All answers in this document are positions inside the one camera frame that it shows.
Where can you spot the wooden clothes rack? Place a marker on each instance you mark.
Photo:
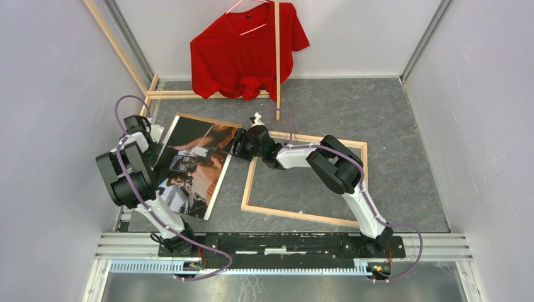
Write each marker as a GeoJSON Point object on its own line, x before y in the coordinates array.
{"type": "Point", "coordinates": [149, 91]}

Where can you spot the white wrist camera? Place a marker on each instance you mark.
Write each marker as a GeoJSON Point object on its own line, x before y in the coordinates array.
{"type": "Point", "coordinates": [255, 120]}
{"type": "Point", "coordinates": [156, 132]}

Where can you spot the printed photo with white border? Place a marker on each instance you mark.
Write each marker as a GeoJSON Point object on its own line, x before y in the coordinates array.
{"type": "Point", "coordinates": [192, 165]}

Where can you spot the brown cardboard backing board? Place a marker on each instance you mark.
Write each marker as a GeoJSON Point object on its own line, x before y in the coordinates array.
{"type": "Point", "coordinates": [210, 120]}

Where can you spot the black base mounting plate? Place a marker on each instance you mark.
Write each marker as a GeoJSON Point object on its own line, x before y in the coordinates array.
{"type": "Point", "coordinates": [341, 244]}

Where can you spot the red t-shirt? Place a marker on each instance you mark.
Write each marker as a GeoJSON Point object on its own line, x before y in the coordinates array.
{"type": "Point", "coordinates": [241, 66]}

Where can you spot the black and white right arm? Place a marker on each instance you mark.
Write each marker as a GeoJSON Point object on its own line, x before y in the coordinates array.
{"type": "Point", "coordinates": [339, 169]}

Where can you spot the left aluminium corner post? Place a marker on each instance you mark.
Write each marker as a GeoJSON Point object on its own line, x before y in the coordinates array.
{"type": "Point", "coordinates": [127, 38]}

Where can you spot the aluminium corner post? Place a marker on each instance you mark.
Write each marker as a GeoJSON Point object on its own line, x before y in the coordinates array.
{"type": "Point", "coordinates": [425, 39]}
{"type": "Point", "coordinates": [127, 38]}

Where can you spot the light wooden picture frame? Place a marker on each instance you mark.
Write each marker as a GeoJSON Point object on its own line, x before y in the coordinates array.
{"type": "Point", "coordinates": [296, 193]}

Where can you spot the right aluminium corner post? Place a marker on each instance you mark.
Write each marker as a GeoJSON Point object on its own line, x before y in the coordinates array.
{"type": "Point", "coordinates": [425, 39]}

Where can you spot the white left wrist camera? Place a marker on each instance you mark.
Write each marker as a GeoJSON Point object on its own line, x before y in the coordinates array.
{"type": "Point", "coordinates": [156, 132]}

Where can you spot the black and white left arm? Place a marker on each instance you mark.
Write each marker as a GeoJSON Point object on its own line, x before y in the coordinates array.
{"type": "Point", "coordinates": [130, 181]}

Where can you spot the aluminium rail frame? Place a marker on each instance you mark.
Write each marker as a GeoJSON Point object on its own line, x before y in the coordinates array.
{"type": "Point", "coordinates": [137, 253]}

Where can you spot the pink clothes hanger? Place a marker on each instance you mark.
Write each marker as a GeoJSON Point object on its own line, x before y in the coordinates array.
{"type": "Point", "coordinates": [244, 23]}

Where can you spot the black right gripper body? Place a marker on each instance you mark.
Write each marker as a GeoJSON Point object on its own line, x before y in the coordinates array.
{"type": "Point", "coordinates": [246, 150]}

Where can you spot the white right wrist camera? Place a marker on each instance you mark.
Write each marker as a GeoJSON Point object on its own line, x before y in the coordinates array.
{"type": "Point", "coordinates": [255, 120]}

